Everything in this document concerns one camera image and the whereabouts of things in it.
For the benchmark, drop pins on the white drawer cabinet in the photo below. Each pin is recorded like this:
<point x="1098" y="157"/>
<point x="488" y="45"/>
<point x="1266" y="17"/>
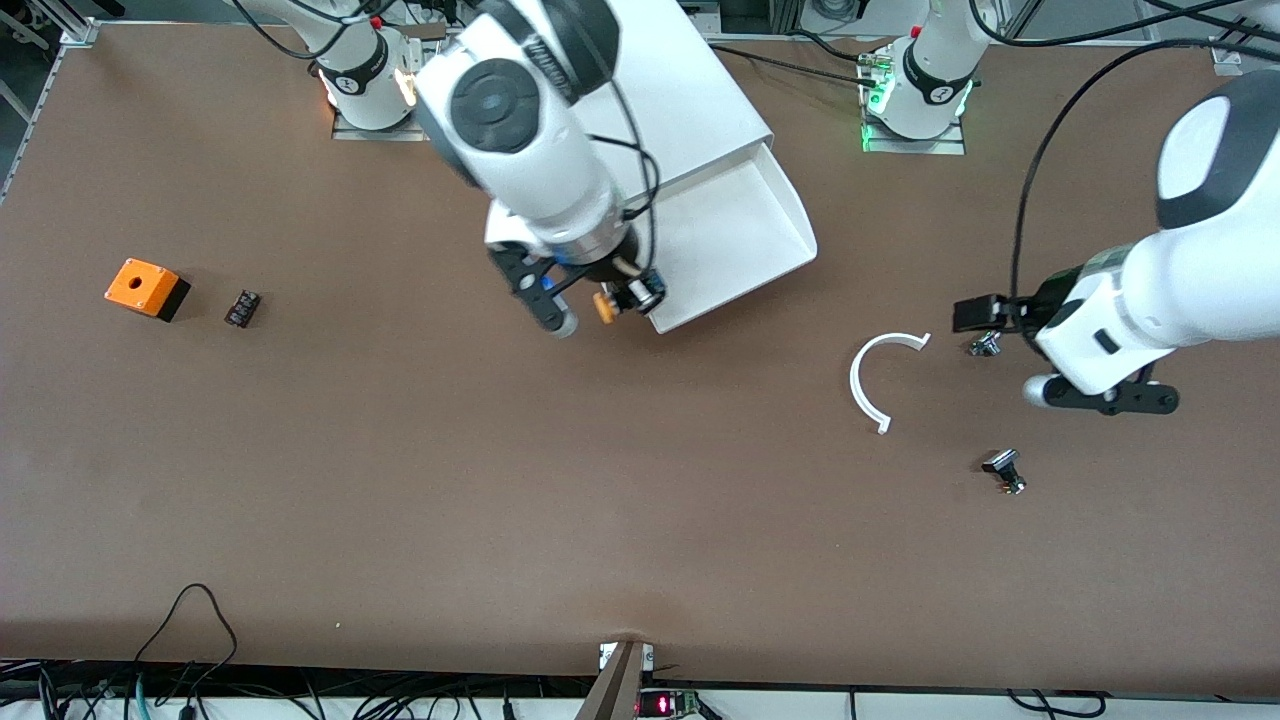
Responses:
<point x="690" y="90"/>

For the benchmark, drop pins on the small black push button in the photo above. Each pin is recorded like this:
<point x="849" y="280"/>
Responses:
<point x="1000" y="461"/>

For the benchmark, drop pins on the small black contact block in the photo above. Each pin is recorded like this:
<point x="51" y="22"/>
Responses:
<point x="243" y="308"/>

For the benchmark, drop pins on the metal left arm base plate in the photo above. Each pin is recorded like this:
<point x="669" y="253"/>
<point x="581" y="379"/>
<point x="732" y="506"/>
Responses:
<point x="950" y="147"/>

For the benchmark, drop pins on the aluminium table corner bracket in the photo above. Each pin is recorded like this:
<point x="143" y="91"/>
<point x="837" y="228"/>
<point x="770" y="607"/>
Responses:
<point x="1225" y="58"/>
<point x="78" y="35"/>

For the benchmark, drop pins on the white curved plastic arc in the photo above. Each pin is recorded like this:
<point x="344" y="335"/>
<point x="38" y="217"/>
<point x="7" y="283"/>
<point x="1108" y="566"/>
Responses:
<point x="855" y="383"/>

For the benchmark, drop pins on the white drawer with yellow button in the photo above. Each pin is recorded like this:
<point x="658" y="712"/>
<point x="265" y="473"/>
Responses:
<point x="740" y="230"/>

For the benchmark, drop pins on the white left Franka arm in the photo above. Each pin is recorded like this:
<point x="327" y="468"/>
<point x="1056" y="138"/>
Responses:
<point x="1220" y="250"/>

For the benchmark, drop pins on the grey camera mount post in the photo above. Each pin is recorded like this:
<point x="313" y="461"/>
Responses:
<point x="615" y="690"/>

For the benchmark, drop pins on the yellow mushroom push button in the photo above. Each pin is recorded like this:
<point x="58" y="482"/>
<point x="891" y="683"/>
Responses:
<point x="604" y="306"/>

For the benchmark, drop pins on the left Franka gripper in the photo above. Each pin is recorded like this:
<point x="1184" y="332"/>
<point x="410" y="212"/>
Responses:
<point x="1040" y="299"/>

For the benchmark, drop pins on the small silver push button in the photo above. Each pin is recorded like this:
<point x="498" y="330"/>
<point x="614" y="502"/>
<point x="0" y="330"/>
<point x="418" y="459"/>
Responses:
<point x="986" y="347"/>

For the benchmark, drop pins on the orange button enclosure box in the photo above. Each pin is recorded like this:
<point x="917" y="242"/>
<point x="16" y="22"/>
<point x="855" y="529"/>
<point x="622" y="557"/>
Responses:
<point x="140" y="283"/>

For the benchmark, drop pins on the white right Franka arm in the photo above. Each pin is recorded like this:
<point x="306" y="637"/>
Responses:
<point x="520" y="150"/>

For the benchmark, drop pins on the white post mounting bracket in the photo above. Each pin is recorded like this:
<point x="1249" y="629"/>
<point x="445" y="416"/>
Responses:
<point x="605" y="655"/>

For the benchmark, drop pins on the right Franka gripper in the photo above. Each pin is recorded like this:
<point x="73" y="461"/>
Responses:
<point x="612" y="268"/>

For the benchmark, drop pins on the device with red display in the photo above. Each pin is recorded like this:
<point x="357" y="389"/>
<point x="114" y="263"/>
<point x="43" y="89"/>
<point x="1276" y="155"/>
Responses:
<point x="660" y="705"/>

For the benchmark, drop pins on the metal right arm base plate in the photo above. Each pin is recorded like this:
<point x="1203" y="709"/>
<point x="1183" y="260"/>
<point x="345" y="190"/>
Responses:
<point x="345" y="132"/>

